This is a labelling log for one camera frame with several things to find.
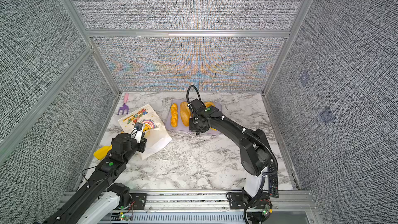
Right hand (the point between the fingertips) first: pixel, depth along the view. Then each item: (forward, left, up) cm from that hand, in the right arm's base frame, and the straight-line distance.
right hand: (193, 127), depth 88 cm
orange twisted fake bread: (+11, +13, -8) cm, 19 cm away
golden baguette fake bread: (+15, +6, -6) cm, 17 cm away
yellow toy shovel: (-10, +53, -10) cm, 55 cm away
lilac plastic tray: (+7, +9, -10) cm, 15 cm away
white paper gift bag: (-5, +21, -3) cm, 21 cm away
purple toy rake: (+23, +50, -8) cm, 56 cm away
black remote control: (-26, -40, -9) cm, 49 cm away
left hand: (-6, +26, +4) cm, 27 cm away
